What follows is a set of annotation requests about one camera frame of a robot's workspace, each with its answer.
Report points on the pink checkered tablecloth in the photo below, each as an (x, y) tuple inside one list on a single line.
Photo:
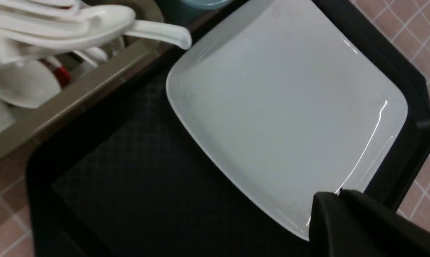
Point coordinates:
[(405, 23)]

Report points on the black serving tray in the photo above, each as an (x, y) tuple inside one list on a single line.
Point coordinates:
[(126, 179)]

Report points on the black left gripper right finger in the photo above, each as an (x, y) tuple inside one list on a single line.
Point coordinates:
[(395, 235)]

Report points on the pile of white spoons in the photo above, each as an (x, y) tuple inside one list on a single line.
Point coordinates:
[(33, 83)]

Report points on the blue chopstick bin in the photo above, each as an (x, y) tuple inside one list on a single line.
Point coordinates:
[(183, 12)]

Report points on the large white rice plate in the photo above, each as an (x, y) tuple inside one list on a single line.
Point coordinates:
[(286, 106)]

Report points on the white ceramic spoon overhanging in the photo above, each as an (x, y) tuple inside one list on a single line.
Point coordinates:
[(90, 27)]

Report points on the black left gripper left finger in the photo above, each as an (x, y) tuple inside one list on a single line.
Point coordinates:
[(334, 232)]

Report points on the olive spoon bin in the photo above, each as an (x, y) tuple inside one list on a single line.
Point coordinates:
[(33, 127)]

